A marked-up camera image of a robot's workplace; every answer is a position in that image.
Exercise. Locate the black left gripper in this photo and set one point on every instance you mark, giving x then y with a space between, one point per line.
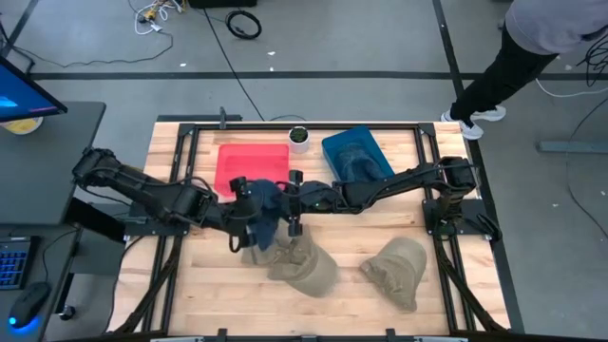
236 214

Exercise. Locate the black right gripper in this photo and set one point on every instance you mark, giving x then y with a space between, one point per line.
316 199

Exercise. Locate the dark blue cloth hat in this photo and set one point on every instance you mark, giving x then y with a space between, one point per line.
266 209
358 164

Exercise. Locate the tan cloth hat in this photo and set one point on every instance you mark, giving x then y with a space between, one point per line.
304 268
396 273

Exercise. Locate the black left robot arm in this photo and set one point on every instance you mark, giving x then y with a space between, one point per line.
142 187

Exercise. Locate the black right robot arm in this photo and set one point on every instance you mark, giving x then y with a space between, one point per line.
389 186

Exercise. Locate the red translucent plastic bin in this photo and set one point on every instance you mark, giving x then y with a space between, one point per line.
252 166

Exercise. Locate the white plant pot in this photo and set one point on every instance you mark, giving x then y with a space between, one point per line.
298 146

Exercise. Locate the small green plant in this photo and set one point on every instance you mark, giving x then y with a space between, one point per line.
298 134

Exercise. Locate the blue plastic bin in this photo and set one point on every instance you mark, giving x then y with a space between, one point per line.
335 142

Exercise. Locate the black desk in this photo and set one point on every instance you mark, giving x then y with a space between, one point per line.
47 161

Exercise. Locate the black computer mouse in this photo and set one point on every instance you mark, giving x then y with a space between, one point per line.
29 301

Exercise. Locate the keyboard with blue backlight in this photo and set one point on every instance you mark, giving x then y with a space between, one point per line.
13 266

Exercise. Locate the yellow round object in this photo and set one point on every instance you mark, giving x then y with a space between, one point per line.
21 126

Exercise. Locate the computer monitor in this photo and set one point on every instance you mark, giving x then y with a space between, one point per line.
21 97

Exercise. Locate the person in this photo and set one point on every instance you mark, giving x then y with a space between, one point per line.
522 57

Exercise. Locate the grey floor bar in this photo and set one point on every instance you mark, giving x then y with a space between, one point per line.
570 146

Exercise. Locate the black aluminium table frame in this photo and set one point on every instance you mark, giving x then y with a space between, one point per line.
187 142

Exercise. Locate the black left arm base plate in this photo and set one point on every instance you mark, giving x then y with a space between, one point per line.
157 228

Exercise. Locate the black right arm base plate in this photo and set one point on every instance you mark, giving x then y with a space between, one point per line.
470 211

